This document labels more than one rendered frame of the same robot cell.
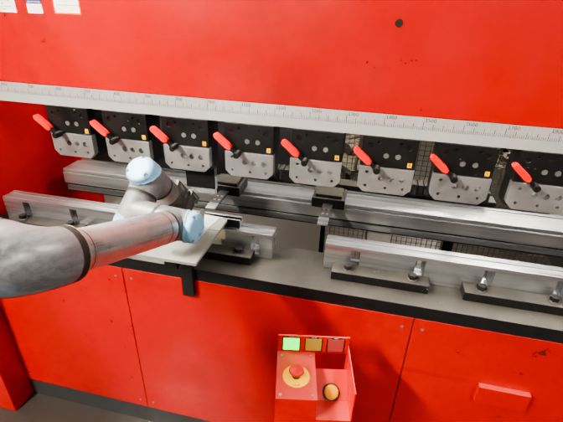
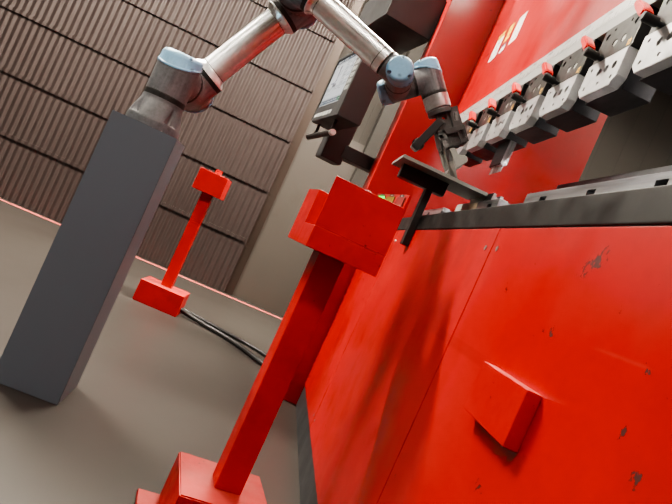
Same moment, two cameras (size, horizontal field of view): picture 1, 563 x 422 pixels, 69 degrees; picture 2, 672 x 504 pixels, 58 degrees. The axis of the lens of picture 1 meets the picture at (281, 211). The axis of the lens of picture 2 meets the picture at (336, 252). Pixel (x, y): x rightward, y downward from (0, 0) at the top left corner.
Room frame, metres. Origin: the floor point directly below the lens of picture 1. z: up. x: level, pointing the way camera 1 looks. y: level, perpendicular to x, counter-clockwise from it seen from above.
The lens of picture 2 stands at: (0.39, -1.34, 0.67)
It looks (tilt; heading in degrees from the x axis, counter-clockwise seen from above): 0 degrees down; 73
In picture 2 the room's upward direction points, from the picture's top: 24 degrees clockwise
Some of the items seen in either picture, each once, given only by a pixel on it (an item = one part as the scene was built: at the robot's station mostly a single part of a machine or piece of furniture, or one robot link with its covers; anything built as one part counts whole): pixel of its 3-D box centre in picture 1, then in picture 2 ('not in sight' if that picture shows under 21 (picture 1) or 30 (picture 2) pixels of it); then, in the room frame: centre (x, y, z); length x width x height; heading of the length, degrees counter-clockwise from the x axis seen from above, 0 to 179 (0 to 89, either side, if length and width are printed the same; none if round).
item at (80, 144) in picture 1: (79, 129); (474, 140); (1.31, 0.68, 1.26); 0.15 x 0.09 x 0.17; 78
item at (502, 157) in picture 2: (201, 179); (501, 158); (1.22, 0.27, 1.13); 0.10 x 0.02 x 0.10; 78
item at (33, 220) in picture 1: (47, 225); not in sight; (1.29, 0.86, 0.89); 0.30 x 0.05 x 0.03; 78
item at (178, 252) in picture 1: (185, 236); (437, 178); (1.08, 0.30, 1.00); 0.26 x 0.18 x 0.01; 168
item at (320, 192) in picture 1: (327, 204); not in sight; (1.30, -0.16, 1.01); 0.26 x 0.12 x 0.05; 168
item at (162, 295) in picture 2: not in sight; (188, 237); (0.61, 2.08, 0.42); 0.25 x 0.20 x 0.83; 168
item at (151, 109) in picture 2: not in sight; (158, 112); (0.29, 0.43, 0.82); 0.15 x 0.15 x 0.10
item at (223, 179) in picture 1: (222, 191); not in sight; (1.38, 0.22, 1.01); 0.26 x 0.12 x 0.05; 168
